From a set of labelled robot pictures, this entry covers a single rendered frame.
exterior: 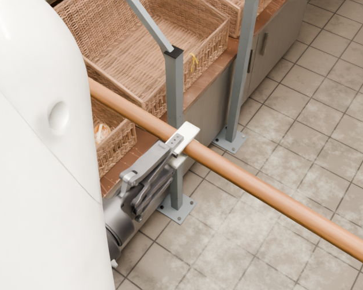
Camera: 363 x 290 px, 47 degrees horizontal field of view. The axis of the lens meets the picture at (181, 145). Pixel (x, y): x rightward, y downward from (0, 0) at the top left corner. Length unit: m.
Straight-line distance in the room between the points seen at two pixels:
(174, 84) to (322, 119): 1.28
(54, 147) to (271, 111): 2.23
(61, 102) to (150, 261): 1.73
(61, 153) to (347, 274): 1.86
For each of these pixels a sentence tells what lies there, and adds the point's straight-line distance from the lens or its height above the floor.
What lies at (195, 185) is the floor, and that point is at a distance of 2.05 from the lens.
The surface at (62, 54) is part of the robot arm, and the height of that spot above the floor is 1.65.
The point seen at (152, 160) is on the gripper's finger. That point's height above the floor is 1.24.
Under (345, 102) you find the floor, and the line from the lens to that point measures 2.54.
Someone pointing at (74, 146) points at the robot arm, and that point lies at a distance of 0.19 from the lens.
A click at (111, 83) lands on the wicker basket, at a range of 1.44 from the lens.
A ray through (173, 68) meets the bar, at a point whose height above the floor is 0.91.
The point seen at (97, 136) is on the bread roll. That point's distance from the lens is 1.44.
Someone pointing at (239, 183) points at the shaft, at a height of 1.18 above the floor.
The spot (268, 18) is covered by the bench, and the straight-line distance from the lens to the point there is 2.00.
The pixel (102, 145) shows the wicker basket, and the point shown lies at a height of 0.73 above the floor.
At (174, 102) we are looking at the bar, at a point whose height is 0.76.
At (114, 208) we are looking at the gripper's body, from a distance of 0.63.
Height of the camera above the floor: 1.77
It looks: 54 degrees down
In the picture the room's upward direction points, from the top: straight up
